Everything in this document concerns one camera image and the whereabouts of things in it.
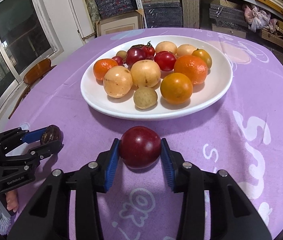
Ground small brown longan fruit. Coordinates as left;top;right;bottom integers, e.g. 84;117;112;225
133;87;158;109

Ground stemmed red cherry tomato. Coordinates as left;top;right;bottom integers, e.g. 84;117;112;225
141;42;156;60

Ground window with white frame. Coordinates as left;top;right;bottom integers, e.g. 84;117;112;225
0;0;63;111

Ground purple printed tablecloth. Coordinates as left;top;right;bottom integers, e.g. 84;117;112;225
7;28;283;239

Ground person's left hand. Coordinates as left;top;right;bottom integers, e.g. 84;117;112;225
6;190;19;213

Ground orange tangerine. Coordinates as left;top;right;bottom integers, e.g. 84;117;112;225
93;59;118;81
174;55;208;85

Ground pink plastic bag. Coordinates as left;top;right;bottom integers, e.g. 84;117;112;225
242;4;277;33

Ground cardboard framed picture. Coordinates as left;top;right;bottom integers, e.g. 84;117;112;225
96;9;145;37

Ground wooden chair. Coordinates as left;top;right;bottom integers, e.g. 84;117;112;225
8;58;56;119

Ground orange tomato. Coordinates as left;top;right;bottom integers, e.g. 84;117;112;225
160;73;193;105
192;49;212;69

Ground large front yellow passionfruit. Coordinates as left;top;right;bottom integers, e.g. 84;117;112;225
103;66;133;99

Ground dark purple wrinkled passionfruit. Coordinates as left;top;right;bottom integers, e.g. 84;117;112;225
131;44;144;48

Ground dark red plum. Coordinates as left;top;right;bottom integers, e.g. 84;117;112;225
126;47;146;67
119;126;161;170

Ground striped pepino melon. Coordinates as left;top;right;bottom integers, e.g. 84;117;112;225
176;44;197;57

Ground white oval plate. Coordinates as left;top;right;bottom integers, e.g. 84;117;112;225
80;35;233;120

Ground stack of dark patterned boxes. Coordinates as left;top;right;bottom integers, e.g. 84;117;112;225
95;0;137;19

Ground small tan longan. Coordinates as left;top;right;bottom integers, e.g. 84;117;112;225
116;50;127;60

